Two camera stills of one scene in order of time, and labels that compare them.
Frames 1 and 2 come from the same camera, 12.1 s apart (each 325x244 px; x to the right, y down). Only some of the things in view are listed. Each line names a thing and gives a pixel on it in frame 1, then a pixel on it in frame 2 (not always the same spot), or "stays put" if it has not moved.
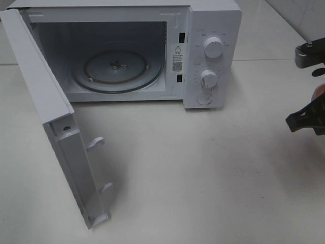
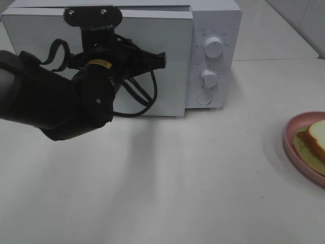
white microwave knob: (213, 47) stays put
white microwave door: (57, 115) to (45, 33)
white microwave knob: (208, 79) stays put
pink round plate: (319, 90) to (294, 124)
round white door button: (204, 98) stays put
